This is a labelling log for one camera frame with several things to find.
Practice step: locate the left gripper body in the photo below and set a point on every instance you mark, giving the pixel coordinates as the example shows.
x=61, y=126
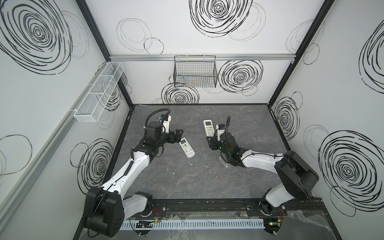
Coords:
x=172, y=136

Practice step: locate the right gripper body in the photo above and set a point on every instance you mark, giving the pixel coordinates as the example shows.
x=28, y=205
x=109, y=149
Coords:
x=216, y=141

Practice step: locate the white remote with batteries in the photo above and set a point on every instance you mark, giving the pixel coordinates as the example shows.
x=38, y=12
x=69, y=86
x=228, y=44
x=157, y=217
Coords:
x=209, y=128

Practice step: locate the clear handle screwdriver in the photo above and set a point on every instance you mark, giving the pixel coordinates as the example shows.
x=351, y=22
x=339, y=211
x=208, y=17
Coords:
x=222, y=160

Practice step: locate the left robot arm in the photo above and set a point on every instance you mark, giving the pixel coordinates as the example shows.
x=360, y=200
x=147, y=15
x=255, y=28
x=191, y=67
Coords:
x=116, y=188

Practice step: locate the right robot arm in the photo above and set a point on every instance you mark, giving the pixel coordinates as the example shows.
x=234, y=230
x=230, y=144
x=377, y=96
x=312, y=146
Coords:
x=297, y=177

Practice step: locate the white remote tilted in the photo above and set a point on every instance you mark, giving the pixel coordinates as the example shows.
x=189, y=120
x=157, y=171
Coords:
x=186, y=147

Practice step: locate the white mesh shelf basket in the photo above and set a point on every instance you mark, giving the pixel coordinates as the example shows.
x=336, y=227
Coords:
x=97, y=97

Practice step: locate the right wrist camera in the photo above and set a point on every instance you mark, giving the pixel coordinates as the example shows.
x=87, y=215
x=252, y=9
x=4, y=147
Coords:
x=220, y=129

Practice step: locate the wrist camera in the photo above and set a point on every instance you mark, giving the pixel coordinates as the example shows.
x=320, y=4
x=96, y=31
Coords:
x=165, y=121
x=220, y=129

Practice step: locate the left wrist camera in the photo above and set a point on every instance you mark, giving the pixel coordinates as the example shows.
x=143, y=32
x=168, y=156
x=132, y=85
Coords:
x=165, y=121

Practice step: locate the black wire basket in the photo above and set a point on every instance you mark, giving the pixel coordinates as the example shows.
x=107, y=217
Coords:
x=198, y=71

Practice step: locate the white slotted cable duct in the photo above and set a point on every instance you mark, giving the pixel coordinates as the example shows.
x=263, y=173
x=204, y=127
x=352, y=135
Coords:
x=193, y=224

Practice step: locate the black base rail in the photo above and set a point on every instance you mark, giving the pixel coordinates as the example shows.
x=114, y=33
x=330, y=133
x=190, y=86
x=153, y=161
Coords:
x=253, y=207

